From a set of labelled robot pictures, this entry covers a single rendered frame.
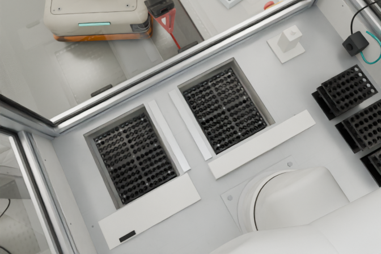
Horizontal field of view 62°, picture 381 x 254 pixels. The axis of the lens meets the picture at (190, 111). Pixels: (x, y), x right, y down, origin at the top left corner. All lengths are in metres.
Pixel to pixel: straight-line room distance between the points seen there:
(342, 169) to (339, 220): 0.61
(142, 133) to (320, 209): 0.60
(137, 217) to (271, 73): 0.57
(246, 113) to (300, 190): 0.50
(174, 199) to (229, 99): 0.35
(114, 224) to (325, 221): 0.65
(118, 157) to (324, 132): 0.61
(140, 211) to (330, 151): 0.55
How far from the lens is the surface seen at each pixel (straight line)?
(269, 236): 0.37
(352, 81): 0.96
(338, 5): 1.07
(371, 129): 0.94
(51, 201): 0.85
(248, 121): 0.99
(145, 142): 0.98
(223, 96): 1.00
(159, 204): 0.90
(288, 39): 0.97
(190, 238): 0.91
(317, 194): 0.57
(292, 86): 1.00
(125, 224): 0.92
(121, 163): 0.98
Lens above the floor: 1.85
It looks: 74 degrees down
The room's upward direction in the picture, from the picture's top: 8 degrees counter-clockwise
